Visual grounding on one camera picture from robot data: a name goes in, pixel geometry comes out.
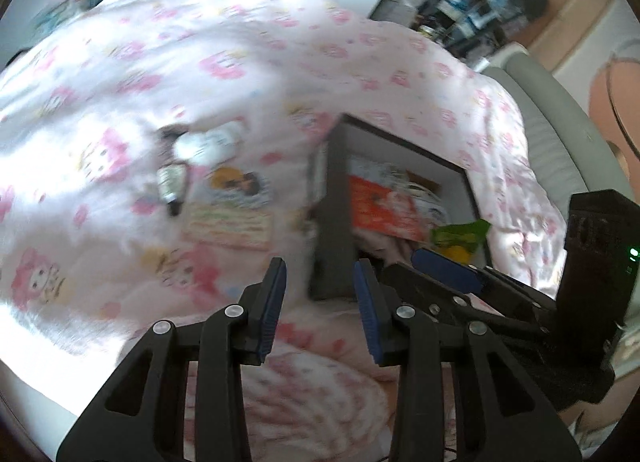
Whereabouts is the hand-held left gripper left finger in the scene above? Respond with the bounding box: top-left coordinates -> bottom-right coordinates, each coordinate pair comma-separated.
56,257 -> 288,462

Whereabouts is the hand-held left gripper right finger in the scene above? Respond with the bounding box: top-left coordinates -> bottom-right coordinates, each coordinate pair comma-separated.
352,259 -> 583,462

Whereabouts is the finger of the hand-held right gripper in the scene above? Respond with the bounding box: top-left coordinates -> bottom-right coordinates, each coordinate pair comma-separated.
385,263 -> 542,343
412,248 -> 559,316

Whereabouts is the green yellow snack packet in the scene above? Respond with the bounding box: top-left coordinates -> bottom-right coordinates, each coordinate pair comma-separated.
430,219 -> 493,263

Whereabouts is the white printed packet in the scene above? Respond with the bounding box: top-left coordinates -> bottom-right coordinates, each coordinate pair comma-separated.
350,154 -> 451,230

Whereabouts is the red snack packet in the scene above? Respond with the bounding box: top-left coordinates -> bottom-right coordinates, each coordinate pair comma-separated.
347,174 -> 433,243

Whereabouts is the pink printed card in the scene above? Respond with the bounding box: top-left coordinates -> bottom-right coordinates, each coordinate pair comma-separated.
182,204 -> 277,251

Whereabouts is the brown packet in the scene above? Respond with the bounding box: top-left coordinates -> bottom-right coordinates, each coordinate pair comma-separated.
405,171 -> 443,193

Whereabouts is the black storage box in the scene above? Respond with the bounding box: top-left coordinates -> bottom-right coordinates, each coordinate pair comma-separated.
307,114 -> 493,300

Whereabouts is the orange figure sticker card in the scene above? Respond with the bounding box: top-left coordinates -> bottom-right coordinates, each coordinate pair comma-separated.
207,167 -> 274,209

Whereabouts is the small grey tube black cap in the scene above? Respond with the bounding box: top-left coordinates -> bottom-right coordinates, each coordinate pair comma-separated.
156,164 -> 194,217

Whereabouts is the white fluffy plush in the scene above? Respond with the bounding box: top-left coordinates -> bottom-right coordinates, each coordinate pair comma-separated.
159,122 -> 249,167

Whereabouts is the grey white sofa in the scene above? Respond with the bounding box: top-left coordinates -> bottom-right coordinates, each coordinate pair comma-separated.
480,42 -> 617,223

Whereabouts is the pink printed blanket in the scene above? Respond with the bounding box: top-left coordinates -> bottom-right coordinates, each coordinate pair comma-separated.
0,0 -> 571,462

